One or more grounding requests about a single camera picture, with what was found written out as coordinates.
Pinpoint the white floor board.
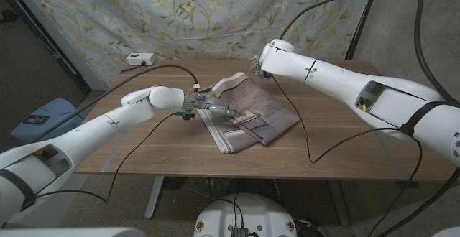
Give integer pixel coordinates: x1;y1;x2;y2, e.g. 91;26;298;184
6;174;87;229

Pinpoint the sofa print cloth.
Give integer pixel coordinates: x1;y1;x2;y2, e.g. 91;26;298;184
196;71;300;155

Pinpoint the white power strip box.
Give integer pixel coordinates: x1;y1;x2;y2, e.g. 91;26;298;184
126;52;157;67

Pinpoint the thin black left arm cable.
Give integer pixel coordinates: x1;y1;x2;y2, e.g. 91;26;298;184
34;113;177;205

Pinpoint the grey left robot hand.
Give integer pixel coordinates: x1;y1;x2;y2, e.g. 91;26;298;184
182;88;247;119

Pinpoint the black round fan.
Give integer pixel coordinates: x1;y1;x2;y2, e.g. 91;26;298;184
163;176;188;191

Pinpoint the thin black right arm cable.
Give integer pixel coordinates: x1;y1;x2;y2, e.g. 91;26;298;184
271;75;424;237

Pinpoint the black power strip cable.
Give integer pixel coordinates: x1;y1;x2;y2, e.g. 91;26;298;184
119;61;147;75

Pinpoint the black slanted wall strip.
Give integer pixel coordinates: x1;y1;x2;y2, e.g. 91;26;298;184
0;0;91;94

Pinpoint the white table leg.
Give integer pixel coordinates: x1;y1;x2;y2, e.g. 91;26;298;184
144;175;166;219

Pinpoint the thin black base cable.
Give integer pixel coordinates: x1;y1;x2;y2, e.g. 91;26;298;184
209;197;245;228

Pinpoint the black backdrop stand pole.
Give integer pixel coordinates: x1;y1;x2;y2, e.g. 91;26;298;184
344;0;381;60

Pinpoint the black round wall fixture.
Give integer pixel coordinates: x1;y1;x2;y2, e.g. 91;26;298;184
0;9;21;24

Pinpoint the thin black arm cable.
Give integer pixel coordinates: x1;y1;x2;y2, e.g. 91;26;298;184
271;75;424;237
34;113;177;205

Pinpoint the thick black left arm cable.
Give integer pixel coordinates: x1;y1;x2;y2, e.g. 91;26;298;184
34;63;199;143

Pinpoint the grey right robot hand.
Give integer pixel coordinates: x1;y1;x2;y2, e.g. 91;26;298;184
250;55;272;80

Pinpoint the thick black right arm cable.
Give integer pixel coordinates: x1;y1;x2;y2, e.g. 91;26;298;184
279;0;460;237

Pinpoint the floral print backdrop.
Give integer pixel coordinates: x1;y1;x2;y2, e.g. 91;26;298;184
16;0;377;87

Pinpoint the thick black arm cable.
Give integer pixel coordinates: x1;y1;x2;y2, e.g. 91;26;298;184
34;63;199;143
279;0;460;237

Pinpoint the grey table leg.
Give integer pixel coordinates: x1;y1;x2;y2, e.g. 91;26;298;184
326;179;351;226

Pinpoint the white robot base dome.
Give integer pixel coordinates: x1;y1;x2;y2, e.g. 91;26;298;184
193;192;298;237

